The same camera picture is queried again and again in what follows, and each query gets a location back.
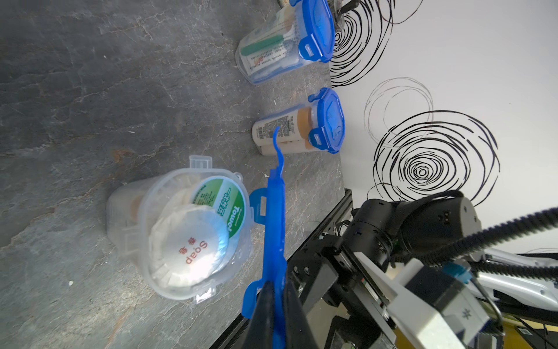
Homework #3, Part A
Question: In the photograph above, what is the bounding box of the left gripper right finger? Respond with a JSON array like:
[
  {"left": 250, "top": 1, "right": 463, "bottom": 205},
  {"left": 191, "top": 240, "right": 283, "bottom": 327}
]
[{"left": 283, "top": 280, "right": 318, "bottom": 349}]

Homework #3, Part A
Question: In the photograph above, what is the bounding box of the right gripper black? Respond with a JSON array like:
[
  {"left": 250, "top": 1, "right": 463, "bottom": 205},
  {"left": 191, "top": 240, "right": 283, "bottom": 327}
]
[{"left": 288, "top": 235, "right": 392, "bottom": 348}]

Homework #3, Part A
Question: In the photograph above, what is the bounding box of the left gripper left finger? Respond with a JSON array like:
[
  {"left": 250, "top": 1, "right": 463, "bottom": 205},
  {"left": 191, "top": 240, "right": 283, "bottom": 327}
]
[{"left": 241, "top": 281, "right": 275, "bottom": 348}]

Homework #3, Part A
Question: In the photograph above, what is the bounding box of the clear plastic container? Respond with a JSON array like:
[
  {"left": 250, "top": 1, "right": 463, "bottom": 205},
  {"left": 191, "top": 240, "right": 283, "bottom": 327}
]
[{"left": 107, "top": 155, "right": 254, "bottom": 303}]

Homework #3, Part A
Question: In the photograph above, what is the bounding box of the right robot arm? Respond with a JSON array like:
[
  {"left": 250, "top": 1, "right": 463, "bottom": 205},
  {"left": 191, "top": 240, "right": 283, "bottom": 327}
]
[{"left": 288, "top": 190, "right": 557, "bottom": 348}]

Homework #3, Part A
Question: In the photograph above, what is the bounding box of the round soap packet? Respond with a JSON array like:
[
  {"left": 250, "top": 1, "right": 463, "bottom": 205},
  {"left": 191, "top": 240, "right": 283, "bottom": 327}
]
[{"left": 149, "top": 204, "right": 229, "bottom": 289}]

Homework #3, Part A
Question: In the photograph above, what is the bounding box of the green towel packet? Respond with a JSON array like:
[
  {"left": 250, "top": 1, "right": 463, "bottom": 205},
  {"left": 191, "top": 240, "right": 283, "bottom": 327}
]
[{"left": 189, "top": 175, "right": 247, "bottom": 241}]

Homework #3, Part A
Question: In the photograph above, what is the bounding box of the middle clear container blue lid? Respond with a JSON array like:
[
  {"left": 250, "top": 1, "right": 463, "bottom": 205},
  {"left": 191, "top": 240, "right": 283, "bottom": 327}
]
[{"left": 251, "top": 87, "right": 346, "bottom": 156}]

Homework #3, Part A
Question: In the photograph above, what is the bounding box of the clear container blue lid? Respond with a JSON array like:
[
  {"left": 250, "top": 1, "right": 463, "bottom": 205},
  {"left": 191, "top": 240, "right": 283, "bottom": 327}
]
[
  {"left": 235, "top": 0, "right": 335, "bottom": 84},
  {"left": 251, "top": 87, "right": 346, "bottom": 156}
]

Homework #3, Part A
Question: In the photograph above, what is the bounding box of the far clear container blue lid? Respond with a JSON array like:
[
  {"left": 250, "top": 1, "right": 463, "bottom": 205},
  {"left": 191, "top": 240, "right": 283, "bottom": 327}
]
[{"left": 235, "top": 0, "right": 335, "bottom": 84}]

